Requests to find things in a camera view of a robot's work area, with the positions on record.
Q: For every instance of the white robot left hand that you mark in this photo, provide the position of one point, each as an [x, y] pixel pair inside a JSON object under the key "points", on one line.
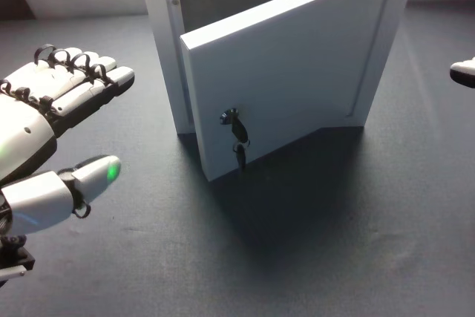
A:
{"points": [[26, 127]]}

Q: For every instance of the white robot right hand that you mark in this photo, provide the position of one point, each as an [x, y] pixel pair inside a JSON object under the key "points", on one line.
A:
{"points": [[465, 72]]}

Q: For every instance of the grey panel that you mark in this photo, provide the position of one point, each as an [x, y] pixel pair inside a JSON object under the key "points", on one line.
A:
{"points": [[289, 72]]}

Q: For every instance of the large white box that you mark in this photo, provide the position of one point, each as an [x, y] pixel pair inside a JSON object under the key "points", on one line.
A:
{"points": [[159, 16]]}

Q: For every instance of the grey table cloth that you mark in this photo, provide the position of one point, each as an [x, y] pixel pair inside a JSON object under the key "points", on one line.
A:
{"points": [[334, 239]]}

